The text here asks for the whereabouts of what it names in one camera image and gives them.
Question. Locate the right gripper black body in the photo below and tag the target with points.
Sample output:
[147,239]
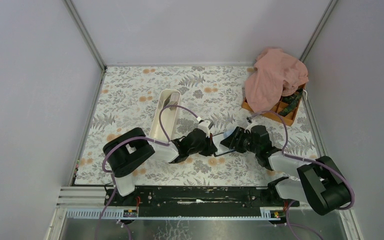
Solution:
[237,140]

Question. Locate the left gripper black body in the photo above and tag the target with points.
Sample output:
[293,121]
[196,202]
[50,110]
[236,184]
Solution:
[206,145]

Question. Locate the cream plastic oblong tray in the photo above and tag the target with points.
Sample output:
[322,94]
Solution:
[169,117]

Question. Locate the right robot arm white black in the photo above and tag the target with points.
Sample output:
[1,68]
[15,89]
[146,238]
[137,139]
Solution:
[318,182]

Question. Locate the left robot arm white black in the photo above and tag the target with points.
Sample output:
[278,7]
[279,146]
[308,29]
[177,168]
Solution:
[129,151]

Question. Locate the wooden organizer box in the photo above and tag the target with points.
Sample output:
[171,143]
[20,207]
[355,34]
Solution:
[287,107]

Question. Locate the floral patterned table mat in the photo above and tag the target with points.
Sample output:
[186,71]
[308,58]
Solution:
[128,99]

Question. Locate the pink cloth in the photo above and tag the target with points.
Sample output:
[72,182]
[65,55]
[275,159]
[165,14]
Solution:
[277,75]

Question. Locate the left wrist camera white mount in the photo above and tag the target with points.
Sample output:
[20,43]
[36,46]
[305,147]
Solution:
[205,125]

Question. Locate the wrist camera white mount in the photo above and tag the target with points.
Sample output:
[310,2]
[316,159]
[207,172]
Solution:
[251,123]
[205,125]

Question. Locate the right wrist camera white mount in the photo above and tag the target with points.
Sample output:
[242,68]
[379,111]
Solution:
[251,123]

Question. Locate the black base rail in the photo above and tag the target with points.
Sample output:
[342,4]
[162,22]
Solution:
[200,202]

